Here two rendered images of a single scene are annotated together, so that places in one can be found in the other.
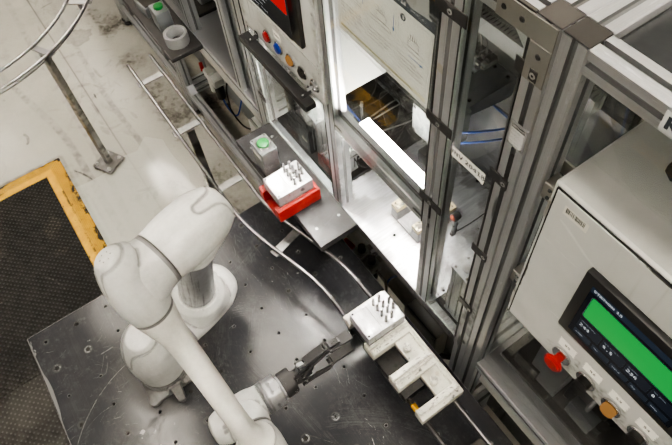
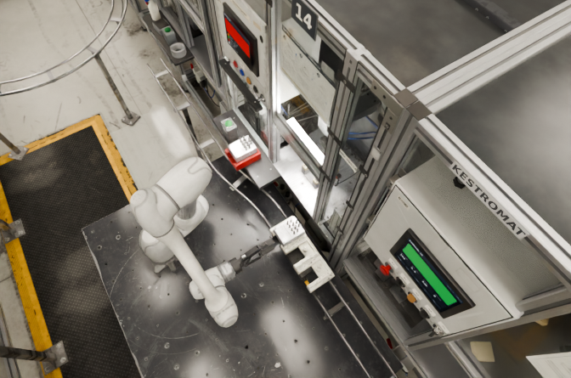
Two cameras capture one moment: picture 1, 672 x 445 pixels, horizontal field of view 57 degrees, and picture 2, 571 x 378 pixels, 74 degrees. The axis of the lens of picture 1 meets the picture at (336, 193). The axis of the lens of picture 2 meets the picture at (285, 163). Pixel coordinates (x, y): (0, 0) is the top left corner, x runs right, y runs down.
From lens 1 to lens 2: 0.16 m
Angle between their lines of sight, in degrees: 6
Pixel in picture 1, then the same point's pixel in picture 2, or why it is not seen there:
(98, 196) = (123, 139)
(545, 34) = (396, 108)
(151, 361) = (157, 249)
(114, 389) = (133, 262)
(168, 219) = (174, 176)
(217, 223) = (202, 179)
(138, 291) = (155, 217)
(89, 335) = (119, 228)
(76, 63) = (111, 53)
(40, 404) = (85, 263)
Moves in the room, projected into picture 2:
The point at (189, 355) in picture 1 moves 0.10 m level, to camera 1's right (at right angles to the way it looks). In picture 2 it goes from (182, 251) to (206, 250)
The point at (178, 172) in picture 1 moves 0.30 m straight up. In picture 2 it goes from (173, 128) to (165, 106)
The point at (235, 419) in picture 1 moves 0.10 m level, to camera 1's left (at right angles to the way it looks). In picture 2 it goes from (206, 288) to (181, 289)
